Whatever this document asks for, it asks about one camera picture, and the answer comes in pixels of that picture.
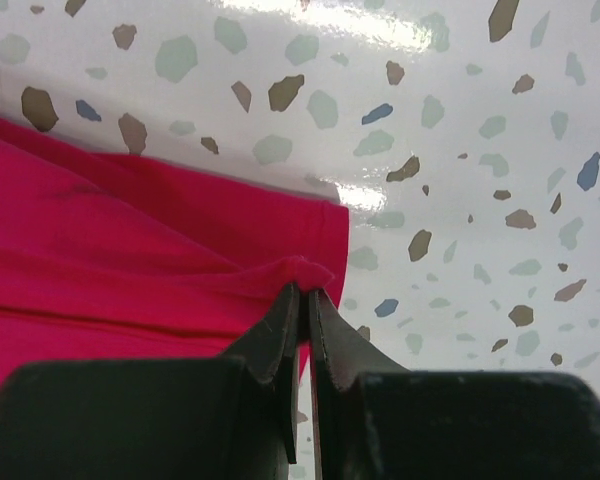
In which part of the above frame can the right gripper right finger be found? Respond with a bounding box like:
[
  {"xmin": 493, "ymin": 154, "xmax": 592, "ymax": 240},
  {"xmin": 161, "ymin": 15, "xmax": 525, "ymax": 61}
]
[{"xmin": 307, "ymin": 290, "xmax": 600, "ymax": 479}]

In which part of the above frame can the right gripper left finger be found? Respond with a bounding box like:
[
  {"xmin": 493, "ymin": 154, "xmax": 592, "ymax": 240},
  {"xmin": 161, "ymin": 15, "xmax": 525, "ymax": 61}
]
[{"xmin": 0, "ymin": 283, "xmax": 300, "ymax": 479}]

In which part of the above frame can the magenta t shirt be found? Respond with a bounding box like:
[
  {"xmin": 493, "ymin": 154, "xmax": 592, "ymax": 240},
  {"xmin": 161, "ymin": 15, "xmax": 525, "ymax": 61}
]
[{"xmin": 0, "ymin": 118, "xmax": 350, "ymax": 385}]

